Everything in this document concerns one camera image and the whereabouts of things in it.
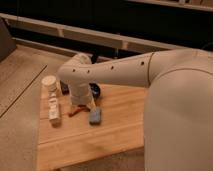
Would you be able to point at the wooden table board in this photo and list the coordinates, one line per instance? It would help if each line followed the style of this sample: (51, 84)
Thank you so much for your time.
(76, 140)

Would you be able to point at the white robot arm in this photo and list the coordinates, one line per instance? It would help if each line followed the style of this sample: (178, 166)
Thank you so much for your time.
(178, 111)

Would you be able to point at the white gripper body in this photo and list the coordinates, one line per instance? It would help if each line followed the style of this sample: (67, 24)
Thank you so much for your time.
(86, 99)

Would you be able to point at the white round cup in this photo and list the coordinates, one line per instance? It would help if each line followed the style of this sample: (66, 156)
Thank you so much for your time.
(50, 84)

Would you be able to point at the dark ceramic bowl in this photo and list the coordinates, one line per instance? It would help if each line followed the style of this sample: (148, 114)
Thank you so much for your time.
(96, 90)

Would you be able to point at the red pepper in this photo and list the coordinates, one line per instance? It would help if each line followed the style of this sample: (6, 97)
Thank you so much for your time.
(77, 109)

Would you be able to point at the white horizontal rail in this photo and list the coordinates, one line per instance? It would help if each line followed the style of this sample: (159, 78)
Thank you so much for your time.
(87, 35)

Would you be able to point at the blue sponge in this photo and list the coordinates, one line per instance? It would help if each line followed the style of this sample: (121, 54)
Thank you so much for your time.
(95, 116)

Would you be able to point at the grey object at left edge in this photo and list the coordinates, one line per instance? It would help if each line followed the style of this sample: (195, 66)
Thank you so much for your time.
(7, 44)

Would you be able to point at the white plastic bottle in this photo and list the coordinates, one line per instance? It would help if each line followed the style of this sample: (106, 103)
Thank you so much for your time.
(54, 109)

